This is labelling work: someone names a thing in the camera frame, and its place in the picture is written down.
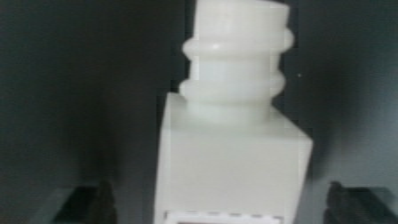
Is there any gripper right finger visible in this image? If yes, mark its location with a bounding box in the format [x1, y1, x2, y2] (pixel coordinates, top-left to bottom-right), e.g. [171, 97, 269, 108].
[327, 182, 398, 224]

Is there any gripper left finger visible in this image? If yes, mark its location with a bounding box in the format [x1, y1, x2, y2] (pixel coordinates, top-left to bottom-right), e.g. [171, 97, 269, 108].
[52, 181, 116, 224]

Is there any white leg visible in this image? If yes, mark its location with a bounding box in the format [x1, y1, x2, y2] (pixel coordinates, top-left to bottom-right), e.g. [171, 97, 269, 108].
[153, 0, 313, 224]

